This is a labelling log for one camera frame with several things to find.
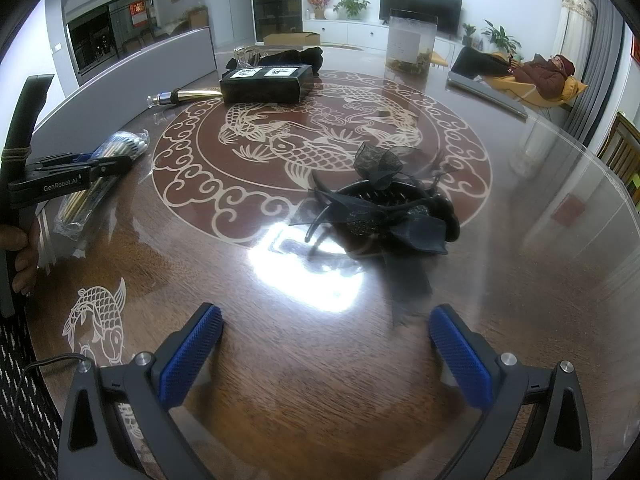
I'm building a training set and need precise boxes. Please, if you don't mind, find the black box with labels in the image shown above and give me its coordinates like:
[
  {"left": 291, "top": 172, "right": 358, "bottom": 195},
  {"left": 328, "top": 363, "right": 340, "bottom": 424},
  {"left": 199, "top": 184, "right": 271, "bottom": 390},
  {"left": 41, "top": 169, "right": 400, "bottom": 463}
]
[{"left": 219, "top": 64, "right": 314, "bottom": 104}]

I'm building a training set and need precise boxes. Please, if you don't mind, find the silver bow hair clip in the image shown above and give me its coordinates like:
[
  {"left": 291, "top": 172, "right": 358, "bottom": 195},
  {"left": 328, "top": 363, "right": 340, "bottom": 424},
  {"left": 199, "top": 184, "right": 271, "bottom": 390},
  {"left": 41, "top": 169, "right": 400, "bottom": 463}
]
[{"left": 232, "top": 46, "right": 262, "bottom": 68}]

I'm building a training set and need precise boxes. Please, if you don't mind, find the black lace hair clip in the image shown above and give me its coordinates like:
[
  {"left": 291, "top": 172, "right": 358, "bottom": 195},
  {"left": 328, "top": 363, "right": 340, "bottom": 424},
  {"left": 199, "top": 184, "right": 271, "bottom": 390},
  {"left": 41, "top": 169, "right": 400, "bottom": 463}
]
[{"left": 290, "top": 143, "right": 461, "bottom": 325}]

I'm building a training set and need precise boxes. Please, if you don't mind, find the black sock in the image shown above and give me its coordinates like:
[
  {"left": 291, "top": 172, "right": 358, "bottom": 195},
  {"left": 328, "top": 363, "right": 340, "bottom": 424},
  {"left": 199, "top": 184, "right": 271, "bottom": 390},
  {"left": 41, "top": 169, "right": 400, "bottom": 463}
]
[{"left": 226, "top": 47, "right": 323, "bottom": 76}]

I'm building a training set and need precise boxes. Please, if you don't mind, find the person left hand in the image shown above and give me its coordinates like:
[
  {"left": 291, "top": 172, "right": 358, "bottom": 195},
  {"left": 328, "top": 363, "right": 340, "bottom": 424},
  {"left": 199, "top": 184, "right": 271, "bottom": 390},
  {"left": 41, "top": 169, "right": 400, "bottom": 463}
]
[{"left": 1, "top": 220, "right": 40, "bottom": 296}]

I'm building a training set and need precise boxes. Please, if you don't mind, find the dining table with chairs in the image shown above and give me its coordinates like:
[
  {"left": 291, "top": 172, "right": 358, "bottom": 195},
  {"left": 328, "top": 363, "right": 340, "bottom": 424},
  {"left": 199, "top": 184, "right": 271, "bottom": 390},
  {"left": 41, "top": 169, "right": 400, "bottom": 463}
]
[{"left": 141, "top": 6, "right": 209, "bottom": 46}]

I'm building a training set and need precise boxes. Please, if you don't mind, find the brown cardboard box on floor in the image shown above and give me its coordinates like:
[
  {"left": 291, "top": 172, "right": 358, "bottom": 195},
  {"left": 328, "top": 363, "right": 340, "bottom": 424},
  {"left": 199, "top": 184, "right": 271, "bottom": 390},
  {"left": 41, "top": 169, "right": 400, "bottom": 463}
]
[{"left": 262, "top": 32, "right": 320, "bottom": 48}]

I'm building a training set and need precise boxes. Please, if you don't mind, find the red flower vase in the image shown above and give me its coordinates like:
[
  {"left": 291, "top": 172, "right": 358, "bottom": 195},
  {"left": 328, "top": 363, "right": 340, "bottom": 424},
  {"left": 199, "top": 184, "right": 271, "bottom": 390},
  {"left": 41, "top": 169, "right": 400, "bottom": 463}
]
[{"left": 307, "top": 0, "right": 332, "bottom": 20}]

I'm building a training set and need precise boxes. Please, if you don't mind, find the potted green plant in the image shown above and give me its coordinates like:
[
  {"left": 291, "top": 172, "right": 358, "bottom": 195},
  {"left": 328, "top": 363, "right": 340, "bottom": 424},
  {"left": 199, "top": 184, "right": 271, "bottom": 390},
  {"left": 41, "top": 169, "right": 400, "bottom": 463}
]
[{"left": 333, "top": 0, "right": 371, "bottom": 20}]

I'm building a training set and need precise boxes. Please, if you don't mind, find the white tv cabinet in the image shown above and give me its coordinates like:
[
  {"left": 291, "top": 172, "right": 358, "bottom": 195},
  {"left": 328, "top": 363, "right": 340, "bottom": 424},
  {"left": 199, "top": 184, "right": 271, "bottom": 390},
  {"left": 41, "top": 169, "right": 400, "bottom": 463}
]
[{"left": 303, "top": 20, "right": 463, "bottom": 58}]

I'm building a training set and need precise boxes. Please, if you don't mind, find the reclining person in chair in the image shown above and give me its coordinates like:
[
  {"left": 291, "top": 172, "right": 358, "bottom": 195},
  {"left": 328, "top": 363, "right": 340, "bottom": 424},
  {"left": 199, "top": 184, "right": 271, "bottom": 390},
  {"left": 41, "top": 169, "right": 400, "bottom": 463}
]
[{"left": 451, "top": 47, "right": 575, "bottom": 100}]

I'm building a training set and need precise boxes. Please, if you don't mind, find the closed grey laptop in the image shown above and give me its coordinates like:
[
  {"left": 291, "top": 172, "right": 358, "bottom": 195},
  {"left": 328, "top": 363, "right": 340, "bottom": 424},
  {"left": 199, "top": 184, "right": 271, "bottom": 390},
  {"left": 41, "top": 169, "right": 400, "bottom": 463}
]
[{"left": 447, "top": 72, "right": 528, "bottom": 120}]

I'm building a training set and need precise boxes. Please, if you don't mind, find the black flat television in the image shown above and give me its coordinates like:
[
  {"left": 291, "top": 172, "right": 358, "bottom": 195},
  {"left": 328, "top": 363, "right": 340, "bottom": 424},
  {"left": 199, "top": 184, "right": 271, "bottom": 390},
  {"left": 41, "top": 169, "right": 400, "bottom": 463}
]
[{"left": 378, "top": 0, "right": 462, "bottom": 36}]

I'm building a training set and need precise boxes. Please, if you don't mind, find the white standing air conditioner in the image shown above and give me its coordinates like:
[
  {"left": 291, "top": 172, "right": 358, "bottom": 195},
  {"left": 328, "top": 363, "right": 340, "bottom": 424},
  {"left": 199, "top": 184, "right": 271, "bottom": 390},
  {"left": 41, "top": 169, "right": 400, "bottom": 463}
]
[{"left": 551, "top": 0, "right": 598, "bottom": 80}]

